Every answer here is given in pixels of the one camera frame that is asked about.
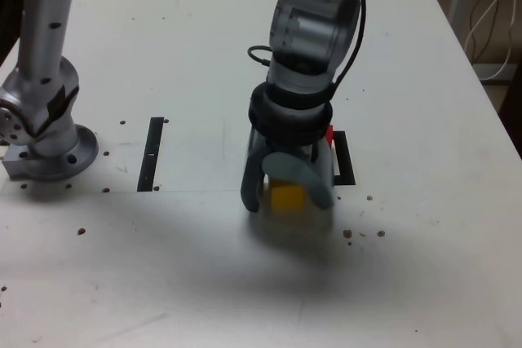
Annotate black tape square outline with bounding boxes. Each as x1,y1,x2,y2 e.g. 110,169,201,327
331,130,356,187

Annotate black tape strip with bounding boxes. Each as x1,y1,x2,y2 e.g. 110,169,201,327
136,117,165,193

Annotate yellow cube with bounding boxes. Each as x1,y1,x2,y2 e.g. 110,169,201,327
267,178,306,211

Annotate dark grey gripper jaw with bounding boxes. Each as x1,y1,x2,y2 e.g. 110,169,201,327
240,144,273,213

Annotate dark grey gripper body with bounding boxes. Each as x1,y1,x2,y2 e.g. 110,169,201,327
250,130,317,162

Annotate white cable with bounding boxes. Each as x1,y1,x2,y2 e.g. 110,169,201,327
480,0,515,81
464,0,522,66

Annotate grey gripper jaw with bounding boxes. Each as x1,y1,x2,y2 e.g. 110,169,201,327
262,139,338,210

